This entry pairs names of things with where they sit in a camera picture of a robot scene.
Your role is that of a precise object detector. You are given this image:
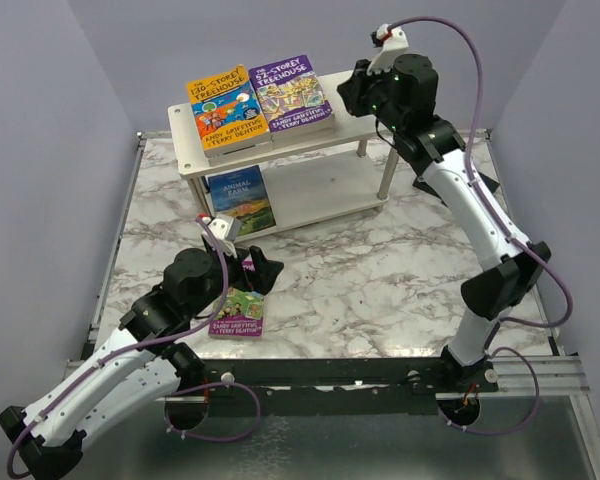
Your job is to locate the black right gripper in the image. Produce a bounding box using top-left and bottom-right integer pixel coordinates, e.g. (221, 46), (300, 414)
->
(336, 56), (405, 134)

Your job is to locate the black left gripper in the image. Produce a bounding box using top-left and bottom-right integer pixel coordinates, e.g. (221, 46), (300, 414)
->
(187, 242), (284, 318)

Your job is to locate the blue treehouse book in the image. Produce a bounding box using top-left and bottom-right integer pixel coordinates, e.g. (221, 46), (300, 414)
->
(269, 116), (336, 149)

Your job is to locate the purple 52-Storey Treehouse book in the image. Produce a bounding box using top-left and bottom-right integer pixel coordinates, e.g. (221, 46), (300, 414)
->
(248, 54), (335, 127)

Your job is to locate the Animal Farm book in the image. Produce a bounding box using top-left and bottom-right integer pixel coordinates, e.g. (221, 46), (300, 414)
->
(207, 165), (276, 236)

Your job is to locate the Little Women book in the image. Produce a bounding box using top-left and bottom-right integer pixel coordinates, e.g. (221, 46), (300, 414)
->
(208, 140), (274, 162)

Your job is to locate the yellow 130-Storey Treehouse book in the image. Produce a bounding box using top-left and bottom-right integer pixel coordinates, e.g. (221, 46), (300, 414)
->
(186, 64), (271, 158)

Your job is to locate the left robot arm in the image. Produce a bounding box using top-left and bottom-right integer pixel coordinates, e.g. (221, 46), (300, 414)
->
(0, 246), (284, 479)

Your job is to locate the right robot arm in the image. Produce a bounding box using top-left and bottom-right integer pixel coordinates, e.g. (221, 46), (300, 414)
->
(337, 54), (551, 391)

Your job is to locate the purple green treehouse book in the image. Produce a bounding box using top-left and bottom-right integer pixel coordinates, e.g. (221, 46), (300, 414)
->
(208, 287), (265, 339)

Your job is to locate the white two-tier shelf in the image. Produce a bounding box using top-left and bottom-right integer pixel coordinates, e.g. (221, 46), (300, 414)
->
(168, 71), (399, 241)

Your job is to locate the large black mat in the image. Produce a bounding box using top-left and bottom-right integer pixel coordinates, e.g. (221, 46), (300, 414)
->
(412, 173), (500, 197)

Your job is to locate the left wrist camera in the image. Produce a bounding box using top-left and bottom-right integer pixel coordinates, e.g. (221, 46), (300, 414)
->
(196, 213), (241, 257)

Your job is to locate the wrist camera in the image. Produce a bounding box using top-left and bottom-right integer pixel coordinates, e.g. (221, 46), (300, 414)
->
(196, 213), (241, 257)
(366, 24), (409, 76)

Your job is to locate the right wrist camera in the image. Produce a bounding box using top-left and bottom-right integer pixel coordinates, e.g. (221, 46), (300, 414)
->
(366, 24), (409, 76)

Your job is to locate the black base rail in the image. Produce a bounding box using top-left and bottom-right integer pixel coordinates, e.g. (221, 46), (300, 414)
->
(204, 357), (498, 417)

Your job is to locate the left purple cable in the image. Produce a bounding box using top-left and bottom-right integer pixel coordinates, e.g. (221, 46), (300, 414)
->
(7, 217), (264, 479)

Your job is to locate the purple cable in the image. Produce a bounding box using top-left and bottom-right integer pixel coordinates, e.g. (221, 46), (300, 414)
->
(387, 15), (575, 436)
(7, 217), (264, 479)

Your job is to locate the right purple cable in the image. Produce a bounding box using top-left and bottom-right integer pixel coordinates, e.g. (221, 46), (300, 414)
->
(387, 15), (575, 436)

